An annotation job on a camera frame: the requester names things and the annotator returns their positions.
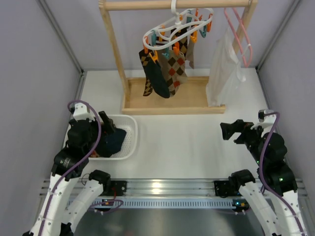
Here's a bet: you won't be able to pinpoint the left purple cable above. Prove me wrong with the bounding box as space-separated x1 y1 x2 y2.
36 100 124 236

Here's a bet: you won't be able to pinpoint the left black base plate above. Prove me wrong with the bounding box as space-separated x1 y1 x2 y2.
106 180 127 197

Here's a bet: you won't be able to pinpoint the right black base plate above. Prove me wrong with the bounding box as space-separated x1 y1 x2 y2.
214 180 234 198

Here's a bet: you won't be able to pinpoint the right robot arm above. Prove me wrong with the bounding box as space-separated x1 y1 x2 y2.
220 119 308 236

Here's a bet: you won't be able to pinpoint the pink clothes hanger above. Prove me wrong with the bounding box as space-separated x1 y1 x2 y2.
224 7 253 68

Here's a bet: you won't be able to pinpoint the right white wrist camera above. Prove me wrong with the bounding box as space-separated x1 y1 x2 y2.
251 109 276 129

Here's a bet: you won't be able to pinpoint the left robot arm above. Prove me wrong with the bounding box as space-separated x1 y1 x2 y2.
25 111 113 236

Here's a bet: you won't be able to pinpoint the black yellow checkered sock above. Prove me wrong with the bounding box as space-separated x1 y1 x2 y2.
138 49 154 97

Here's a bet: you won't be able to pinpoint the wooden clothes rack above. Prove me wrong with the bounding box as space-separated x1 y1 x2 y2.
98 0 257 115

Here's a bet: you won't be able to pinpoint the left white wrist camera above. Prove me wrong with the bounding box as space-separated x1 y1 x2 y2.
73 103 95 121

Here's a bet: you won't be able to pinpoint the white perforated plastic basket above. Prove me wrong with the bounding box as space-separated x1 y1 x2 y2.
61 115 138 164

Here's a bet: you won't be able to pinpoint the beige orange argyle sock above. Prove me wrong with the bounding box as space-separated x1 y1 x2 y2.
161 50 187 97

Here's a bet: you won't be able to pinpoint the aluminium mounting rail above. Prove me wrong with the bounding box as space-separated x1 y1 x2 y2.
39 178 308 209

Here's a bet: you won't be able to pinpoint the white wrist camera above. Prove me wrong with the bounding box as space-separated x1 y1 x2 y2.
251 109 276 129
73 103 95 121

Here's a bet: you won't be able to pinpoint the dark socks in basket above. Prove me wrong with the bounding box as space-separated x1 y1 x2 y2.
90 128 126 158

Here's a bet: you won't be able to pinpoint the clear plastic bag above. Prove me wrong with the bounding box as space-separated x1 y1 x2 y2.
206 30 246 106

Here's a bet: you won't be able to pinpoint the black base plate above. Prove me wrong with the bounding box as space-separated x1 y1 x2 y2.
106 180 127 197
214 180 234 198

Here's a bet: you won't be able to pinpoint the dark navy sock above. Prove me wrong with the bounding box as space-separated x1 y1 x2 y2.
148 61 170 98

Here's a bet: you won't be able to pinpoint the white clip sock hanger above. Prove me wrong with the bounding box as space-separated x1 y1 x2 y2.
142 0 214 62

